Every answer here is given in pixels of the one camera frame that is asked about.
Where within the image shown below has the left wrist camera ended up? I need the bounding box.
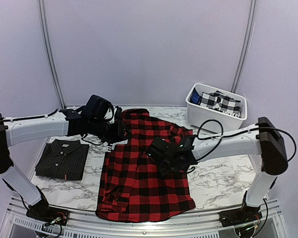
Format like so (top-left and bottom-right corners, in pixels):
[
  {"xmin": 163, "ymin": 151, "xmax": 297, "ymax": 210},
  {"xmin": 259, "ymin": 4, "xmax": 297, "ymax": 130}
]
[{"xmin": 81, "ymin": 95, "xmax": 115, "ymax": 122}]

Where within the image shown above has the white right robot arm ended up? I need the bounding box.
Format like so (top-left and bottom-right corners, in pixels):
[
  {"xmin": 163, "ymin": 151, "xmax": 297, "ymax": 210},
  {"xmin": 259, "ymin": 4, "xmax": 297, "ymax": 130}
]
[{"xmin": 151, "ymin": 117, "xmax": 297, "ymax": 222}]

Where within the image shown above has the black white plaid shirt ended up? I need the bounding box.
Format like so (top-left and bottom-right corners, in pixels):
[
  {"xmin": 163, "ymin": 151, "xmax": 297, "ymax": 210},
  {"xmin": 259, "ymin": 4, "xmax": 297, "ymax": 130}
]
[{"xmin": 200, "ymin": 91, "xmax": 241, "ymax": 118}]

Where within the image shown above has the blue folded garment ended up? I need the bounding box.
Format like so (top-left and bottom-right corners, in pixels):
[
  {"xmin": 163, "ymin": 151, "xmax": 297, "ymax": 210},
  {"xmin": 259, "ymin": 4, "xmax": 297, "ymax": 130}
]
[{"xmin": 189, "ymin": 89, "xmax": 202, "ymax": 105}]

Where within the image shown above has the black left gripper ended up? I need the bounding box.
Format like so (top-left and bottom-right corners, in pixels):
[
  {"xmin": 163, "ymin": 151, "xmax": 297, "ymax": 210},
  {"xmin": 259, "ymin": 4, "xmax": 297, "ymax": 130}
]
[{"xmin": 88, "ymin": 117, "xmax": 133, "ymax": 144}]

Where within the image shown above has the white plastic bin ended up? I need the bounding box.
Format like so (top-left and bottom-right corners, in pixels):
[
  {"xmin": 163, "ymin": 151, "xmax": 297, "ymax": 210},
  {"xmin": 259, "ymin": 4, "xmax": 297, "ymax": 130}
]
[{"xmin": 186, "ymin": 83, "xmax": 248, "ymax": 132}]

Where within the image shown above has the black pinstripe folded shirt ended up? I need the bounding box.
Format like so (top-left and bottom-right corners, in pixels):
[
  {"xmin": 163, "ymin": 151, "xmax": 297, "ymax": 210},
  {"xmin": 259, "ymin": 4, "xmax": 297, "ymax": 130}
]
[{"xmin": 35, "ymin": 139, "xmax": 89, "ymax": 180}]

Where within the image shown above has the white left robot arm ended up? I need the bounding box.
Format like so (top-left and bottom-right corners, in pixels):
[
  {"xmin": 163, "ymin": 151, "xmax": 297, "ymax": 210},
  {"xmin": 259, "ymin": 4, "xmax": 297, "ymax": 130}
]
[{"xmin": 0, "ymin": 109, "xmax": 127, "ymax": 221}]

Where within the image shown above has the red black plaid shirt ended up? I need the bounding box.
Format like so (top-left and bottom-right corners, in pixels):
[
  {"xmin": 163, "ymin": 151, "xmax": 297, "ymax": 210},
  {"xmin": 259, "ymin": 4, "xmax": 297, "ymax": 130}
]
[{"xmin": 95, "ymin": 109, "xmax": 196, "ymax": 223}]

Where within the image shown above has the left wall corner profile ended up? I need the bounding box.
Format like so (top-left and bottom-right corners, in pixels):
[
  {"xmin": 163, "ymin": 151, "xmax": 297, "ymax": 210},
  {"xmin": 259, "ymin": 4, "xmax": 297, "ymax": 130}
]
[{"xmin": 37, "ymin": 0, "xmax": 66, "ymax": 109}]

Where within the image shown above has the aluminium front frame rail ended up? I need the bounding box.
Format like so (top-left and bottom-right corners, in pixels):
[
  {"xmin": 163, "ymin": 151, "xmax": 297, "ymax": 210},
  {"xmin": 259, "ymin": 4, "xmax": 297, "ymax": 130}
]
[{"xmin": 0, "ymin": 196, "xmax": 290, "ymax": 238}]

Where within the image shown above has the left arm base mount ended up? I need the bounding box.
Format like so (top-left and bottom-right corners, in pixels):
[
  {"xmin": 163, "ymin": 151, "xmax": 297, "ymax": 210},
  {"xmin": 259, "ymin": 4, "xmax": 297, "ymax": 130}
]
[{"xmin": 26, "ymin": 206, "xmax": 69, "ymax": 238}]

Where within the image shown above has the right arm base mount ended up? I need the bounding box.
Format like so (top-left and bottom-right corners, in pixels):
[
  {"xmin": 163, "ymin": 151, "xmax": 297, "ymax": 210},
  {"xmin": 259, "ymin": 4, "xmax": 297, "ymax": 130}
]
[{"xmin": 219, "ymin": 208, "xmax": 262, "ymax": 238}]

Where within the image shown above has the right wall corner profile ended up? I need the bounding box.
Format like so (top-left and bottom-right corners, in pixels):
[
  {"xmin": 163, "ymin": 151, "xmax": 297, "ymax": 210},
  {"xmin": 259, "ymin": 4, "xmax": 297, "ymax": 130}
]
[{"xmin": 230, "ymin": 0, "xmax": 258, "ymax": 93}]

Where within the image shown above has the wall corner profile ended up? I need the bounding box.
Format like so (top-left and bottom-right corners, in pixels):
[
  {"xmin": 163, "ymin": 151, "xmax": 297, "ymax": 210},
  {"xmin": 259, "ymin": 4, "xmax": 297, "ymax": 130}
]
[
  {"xmin": 230, "ymin": 0, "xmax": 258, "ymax": 93},
  {"xmin": 37, "ymin": 0, "xmax": 66, "ymax": 109}
]

